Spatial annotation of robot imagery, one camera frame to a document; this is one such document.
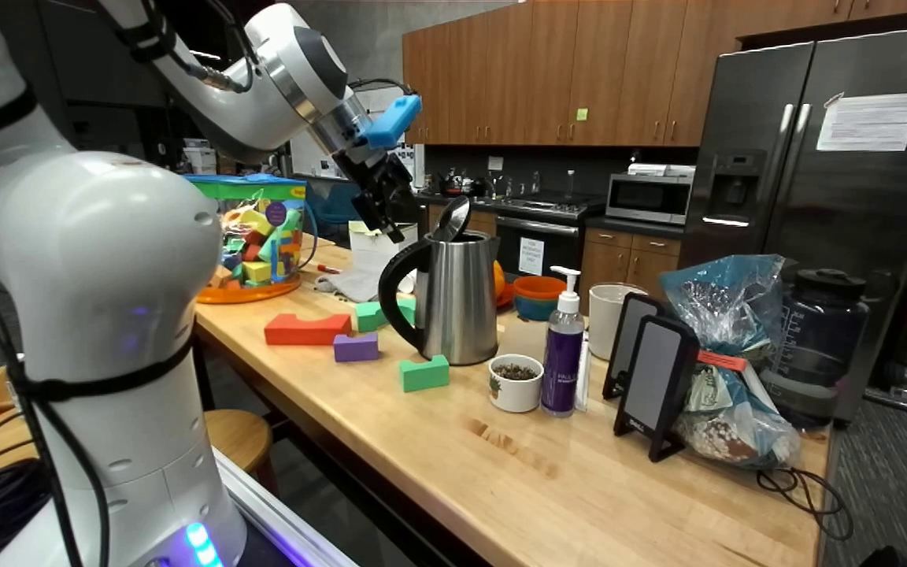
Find stainless steel refrigerator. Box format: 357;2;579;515
679;22;907;423

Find large light green foam block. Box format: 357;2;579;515
352;295;418;337

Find small green foam block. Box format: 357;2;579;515
396;349;454;393

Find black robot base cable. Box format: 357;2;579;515
0;262;197;567

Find white ramekin cup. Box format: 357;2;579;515
485;349;548;413

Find purple foam block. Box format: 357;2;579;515
331;329;380;366

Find white box with pale lid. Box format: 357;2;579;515
344;218;422;302

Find clear bin of foam blocks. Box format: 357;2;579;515
179;171;320;302

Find black cable on table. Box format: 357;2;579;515
753;459;856;546

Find stainless steel electric kettle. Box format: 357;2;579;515
375;199;503;367

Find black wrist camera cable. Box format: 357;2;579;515
345;72;416;99

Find white paper on refrigerator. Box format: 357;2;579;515
812;88;907;155

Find black desktop speaker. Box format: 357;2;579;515
602;288;669;404
612;313;703;463

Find orange tray under bin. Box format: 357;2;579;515
194;275;320;308

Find white robot base platform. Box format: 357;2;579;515
210;446;363;567

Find black kitchen stove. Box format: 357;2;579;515
495;194;605;279

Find red foam block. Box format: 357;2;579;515
260;308;352;345

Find silver microwave oven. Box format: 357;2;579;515
605;171;696;226

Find brown wooden wall cabinets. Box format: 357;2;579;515
401;0;907;150

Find teal bowl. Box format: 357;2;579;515
512;295;562;324

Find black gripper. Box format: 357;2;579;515
344;155;428;244

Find blue plastic bag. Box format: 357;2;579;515
659;250;807;468

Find purple pump bottle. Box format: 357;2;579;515
540;262;588;413

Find blue wrist camera housing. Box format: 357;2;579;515
357;90;424;150

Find white mug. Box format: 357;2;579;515
585;279;645;362

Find orange bowl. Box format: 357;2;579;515
510;275;571;306

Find white tray on microwave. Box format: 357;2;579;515
625;156;699;183

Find brown wooden base cabinet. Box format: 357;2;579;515
575;220;682;308

